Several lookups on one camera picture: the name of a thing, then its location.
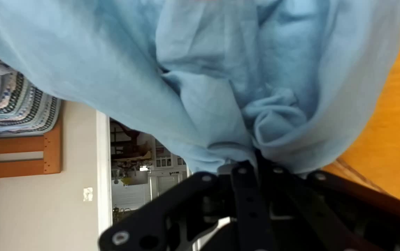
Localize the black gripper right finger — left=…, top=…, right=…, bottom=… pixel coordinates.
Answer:
left=260, top=162, right=400, bottom=251

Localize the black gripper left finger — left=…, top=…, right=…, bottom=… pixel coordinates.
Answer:
left=98, top=161, right=276, bottom=251

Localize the light blue cloth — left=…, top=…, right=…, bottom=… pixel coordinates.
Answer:
left=0, top=0, right=400, bottom=174

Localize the wooden roll-top desk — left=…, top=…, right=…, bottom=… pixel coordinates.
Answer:
left=323, top=0, right=400, bottom=210

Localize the patterned blanket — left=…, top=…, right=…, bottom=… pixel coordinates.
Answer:
left=0, top=61, right=62, bottom=135

